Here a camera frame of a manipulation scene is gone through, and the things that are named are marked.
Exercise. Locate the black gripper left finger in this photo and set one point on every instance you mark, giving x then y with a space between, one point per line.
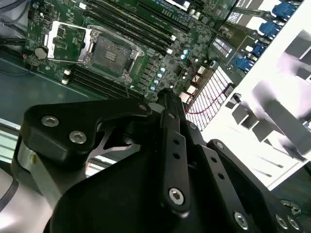
60 126

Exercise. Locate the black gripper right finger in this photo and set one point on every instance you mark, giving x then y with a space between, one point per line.
218 170

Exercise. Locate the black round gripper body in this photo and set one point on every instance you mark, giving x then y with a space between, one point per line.
116 194

